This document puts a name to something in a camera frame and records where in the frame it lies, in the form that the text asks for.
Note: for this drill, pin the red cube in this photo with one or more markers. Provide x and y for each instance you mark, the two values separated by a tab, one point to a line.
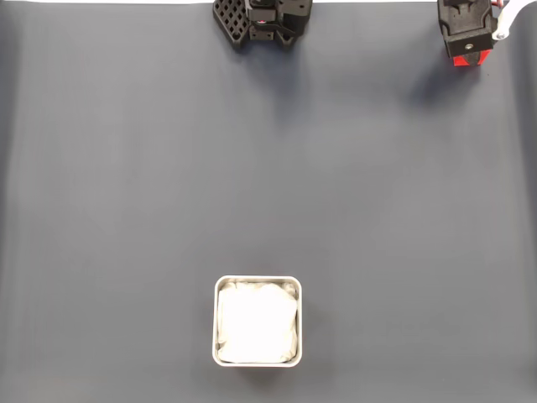
458	61

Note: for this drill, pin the square metal box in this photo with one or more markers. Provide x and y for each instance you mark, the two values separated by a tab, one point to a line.
215	319

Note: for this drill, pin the white cloth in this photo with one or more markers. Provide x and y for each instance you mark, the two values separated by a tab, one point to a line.
258	323

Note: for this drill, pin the grey table mat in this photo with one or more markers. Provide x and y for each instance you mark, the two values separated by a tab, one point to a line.
126	189

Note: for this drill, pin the camera board on white mount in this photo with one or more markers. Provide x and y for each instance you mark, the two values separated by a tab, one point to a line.
509	14

